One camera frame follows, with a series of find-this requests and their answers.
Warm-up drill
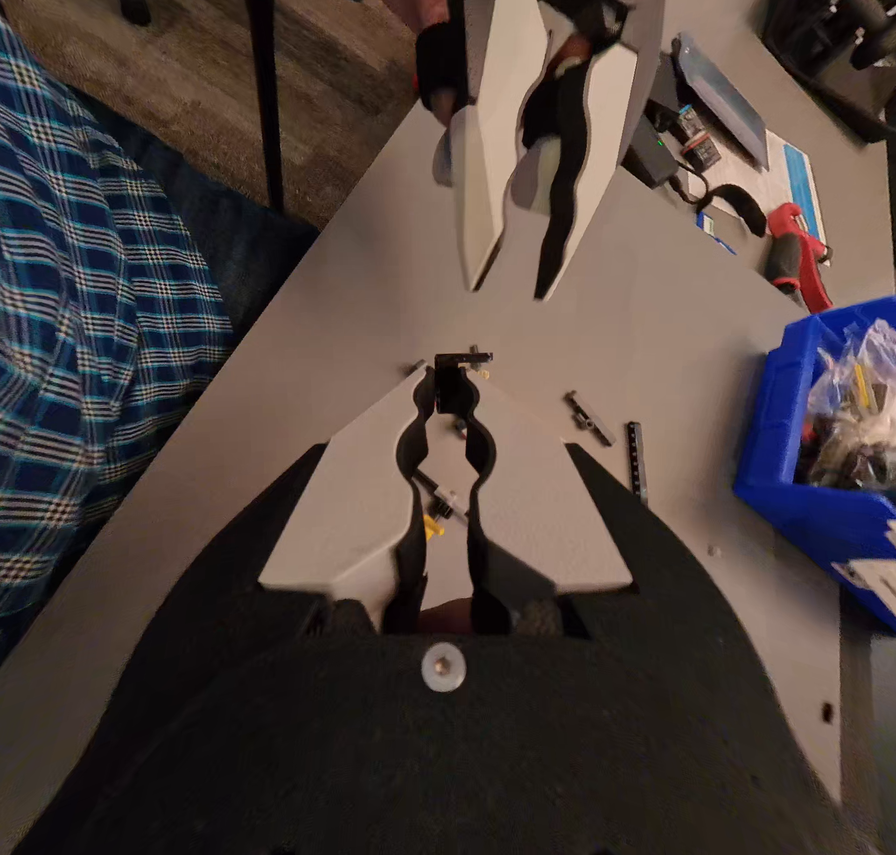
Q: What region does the person's leg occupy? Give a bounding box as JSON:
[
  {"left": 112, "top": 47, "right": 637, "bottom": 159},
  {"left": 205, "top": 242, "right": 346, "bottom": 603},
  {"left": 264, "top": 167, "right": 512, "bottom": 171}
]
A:
[{"left": 70, "top": 89, "right": 323, "bottom": 341}]

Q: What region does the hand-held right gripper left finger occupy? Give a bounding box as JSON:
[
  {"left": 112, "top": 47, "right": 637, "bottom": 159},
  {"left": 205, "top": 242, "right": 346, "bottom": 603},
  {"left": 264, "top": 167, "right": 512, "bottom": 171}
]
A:
[{"left": 258, "top": 367, "right": 436, "bottom": 633}]

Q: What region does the dark grey lego beam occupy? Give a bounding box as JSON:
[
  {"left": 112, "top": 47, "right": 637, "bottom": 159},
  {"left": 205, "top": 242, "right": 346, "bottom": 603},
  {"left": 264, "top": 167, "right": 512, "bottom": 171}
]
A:
[{"left": 563, "top": 389, "right": 618, "bottom": 448}]

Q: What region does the axle with tan gear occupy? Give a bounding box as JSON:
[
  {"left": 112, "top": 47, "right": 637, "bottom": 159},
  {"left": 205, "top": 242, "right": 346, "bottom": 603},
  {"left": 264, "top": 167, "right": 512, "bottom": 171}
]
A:
[{"left": 434, "top": 353, "right": 493, "bottom": 415}]

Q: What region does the grey foil pouch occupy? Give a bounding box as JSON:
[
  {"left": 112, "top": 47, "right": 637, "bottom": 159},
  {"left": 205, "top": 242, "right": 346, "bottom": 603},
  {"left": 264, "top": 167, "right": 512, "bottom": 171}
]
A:
[{"left": 672, "top": 33, "right": 770, "bottom": 170}]

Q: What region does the small blue label strip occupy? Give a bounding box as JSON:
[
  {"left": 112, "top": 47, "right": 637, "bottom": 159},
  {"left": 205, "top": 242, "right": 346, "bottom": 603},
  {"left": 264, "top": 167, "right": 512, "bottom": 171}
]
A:
[{"left": 696, "top": 211, "right": 737, "bottom": 256}]

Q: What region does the black power bank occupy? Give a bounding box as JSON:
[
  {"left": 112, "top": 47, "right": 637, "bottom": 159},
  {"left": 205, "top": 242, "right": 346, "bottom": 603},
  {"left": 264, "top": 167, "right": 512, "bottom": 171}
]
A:
[{"left": 623, "top": 117, "right": 683, "bottom": 190}]

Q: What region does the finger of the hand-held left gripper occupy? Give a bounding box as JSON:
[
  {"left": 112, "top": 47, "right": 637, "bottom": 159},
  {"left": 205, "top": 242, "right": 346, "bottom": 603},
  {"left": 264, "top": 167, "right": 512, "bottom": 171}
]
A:
[
  {"left": 521, "top": 49, "right": 639, "bottom": 302},
  {"left": 450, "top": 0, "right": 554, "bottom": 293}
]

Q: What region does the blue plastic bin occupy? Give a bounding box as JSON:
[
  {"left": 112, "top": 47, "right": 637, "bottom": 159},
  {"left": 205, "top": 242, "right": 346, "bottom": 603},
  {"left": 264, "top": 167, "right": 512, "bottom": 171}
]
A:
[{"left": 734, "top": 297, "right": 896, "bottom": 632}]

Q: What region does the pile of lego part bags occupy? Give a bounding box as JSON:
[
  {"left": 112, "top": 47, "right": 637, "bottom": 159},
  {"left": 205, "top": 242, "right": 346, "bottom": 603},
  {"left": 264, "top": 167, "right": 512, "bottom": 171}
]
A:
[{"left": 798, "top": 316, "right": 896, "bottom": 492}]

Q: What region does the person's torso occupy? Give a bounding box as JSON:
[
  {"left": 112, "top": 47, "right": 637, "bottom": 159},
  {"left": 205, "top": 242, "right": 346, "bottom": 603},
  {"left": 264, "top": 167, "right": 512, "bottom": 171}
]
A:
[{"left": 0, "top": 19, "right": 235, "bottom": 660}]

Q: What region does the red plastic tool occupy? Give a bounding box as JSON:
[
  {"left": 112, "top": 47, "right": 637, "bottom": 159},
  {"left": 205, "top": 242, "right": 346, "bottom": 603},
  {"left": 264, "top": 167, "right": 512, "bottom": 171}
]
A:
[{"left": 764, "top": 202, "right": 834, "bottom": 313}]

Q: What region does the black dumbbell rack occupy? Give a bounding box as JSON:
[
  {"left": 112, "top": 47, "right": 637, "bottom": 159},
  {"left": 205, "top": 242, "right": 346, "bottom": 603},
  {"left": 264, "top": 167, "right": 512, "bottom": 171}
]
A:
[{"left": 759, "top": 0, "right": 896, "bottom": 146}]

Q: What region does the black velcro strap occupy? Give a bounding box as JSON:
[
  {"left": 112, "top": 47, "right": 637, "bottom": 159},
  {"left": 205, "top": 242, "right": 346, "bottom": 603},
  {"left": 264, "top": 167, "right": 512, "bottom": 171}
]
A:
[{"left": 693, "top": 183, "right": 769, "bottom": 238}]

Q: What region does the printed paper sheet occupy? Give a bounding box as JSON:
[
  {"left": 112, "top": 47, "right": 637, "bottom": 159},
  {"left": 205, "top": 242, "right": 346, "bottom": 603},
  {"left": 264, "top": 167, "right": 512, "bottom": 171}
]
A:
[{"left": 689, "top": 127, "right": 830, "bottom": 268}]

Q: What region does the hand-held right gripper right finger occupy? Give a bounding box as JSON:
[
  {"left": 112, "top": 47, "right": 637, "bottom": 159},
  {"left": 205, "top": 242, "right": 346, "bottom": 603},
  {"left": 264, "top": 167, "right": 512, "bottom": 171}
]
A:
[{"left": 458, "top": 372, "right": 637, "bottom": 625}]

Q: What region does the black table leg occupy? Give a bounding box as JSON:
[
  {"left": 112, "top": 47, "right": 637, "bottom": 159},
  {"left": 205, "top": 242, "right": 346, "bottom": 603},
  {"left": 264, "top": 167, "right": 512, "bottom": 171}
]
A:
[{"left": 240, "top": 0, "right": 286, "bottom": 212}]

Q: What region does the black battery pack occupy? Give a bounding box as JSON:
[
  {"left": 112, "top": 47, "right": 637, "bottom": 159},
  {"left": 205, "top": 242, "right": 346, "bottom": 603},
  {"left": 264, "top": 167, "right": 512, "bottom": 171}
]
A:
[{"left": 678, "top": 105, "right": 722, "bottom": 172}]

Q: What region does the black long lego beam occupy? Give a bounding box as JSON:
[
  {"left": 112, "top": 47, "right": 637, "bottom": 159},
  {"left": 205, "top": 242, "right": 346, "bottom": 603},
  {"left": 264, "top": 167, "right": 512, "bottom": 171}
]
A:
[{"left": 626, "top": 421, "right": 648, "bottom": 506}]

